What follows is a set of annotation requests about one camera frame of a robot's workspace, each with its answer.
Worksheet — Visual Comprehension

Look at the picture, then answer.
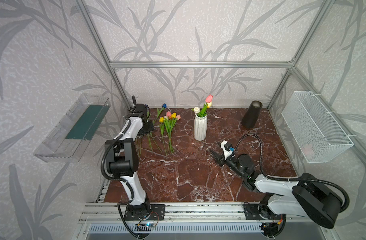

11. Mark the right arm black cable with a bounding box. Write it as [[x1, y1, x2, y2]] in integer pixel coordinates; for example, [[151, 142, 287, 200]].
[[234, 133, 350, 212]]

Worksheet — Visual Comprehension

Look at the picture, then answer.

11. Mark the white ribbed ceramic vase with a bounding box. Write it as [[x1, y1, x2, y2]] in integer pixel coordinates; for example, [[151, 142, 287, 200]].
[[194, 114, 207, 141]]

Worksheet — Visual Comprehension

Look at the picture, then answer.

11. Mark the white wire mesh basket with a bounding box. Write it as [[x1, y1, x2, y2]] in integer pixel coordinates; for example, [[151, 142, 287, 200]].
[[282, 91, 354, 164]]

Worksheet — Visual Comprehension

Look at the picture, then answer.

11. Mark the black cylindrical vase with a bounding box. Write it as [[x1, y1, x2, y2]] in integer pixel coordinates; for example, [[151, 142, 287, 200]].
[[241, 101, 263, 129]]

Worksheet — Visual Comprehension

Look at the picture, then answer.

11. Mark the aluminium frame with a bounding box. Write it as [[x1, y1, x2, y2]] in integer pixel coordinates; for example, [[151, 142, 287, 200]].
[[74, 0, 366, 175]]

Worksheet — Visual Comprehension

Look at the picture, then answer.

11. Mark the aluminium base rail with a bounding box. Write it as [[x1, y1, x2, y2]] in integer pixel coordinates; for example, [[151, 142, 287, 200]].
[[78, 202, 281, 223]]

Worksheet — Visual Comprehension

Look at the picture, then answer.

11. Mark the bundled tulip bouquet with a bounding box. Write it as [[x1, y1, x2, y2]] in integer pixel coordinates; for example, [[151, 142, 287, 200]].
[[159, 111, 181, 153]]

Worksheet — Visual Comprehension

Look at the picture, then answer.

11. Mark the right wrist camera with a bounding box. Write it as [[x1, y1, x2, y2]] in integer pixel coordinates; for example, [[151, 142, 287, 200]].
[[220, 141, 235, 161]]

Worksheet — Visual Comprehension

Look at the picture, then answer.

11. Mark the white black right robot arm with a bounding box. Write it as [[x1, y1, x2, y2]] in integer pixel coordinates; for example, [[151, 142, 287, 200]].
[[211, 148, 350, 229]]

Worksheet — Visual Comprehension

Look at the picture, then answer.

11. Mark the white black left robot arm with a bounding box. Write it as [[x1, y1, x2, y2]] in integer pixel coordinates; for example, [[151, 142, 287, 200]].
[[101, 104, 154, 215]]

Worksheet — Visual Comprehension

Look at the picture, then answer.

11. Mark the clear plastic wall tray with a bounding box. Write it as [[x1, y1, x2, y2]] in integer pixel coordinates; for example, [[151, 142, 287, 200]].
[[34, 94, 111, 163]]

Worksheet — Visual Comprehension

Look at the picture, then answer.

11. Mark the pink tulip flower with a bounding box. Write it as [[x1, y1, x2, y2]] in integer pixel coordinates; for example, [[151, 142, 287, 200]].
[[201, 95, 213, 118]]

